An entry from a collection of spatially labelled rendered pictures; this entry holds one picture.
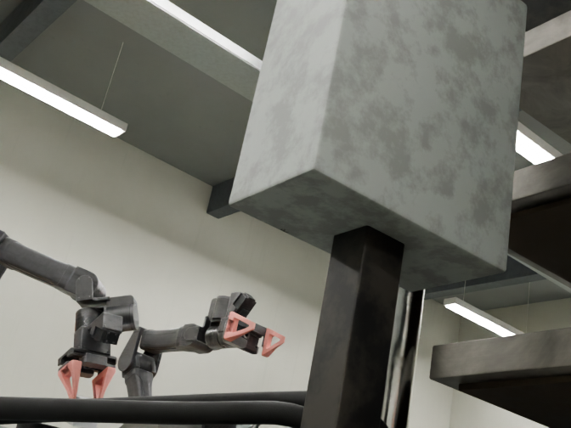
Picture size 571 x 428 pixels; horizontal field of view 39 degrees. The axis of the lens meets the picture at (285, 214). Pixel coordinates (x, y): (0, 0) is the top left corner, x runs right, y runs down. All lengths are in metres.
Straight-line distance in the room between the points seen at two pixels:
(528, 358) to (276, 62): 0.49
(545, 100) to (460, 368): 0.50
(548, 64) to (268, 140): 0.57
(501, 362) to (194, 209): 7.44
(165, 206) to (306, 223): 7.34
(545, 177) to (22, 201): 6.68
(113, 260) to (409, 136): 7.02
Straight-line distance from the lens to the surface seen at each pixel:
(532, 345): 1.08
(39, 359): 7.45
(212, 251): 8.47
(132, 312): 1.71
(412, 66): 0.96
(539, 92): 1.40
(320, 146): 0.82
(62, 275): 1.77
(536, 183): 1.18
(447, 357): 1.17
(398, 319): 1.19
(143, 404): 1.10
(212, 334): 1.99
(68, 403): 1.11
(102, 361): 1.69
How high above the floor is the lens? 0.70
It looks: 24 degrees up
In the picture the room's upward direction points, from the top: 12 degrees clockwise
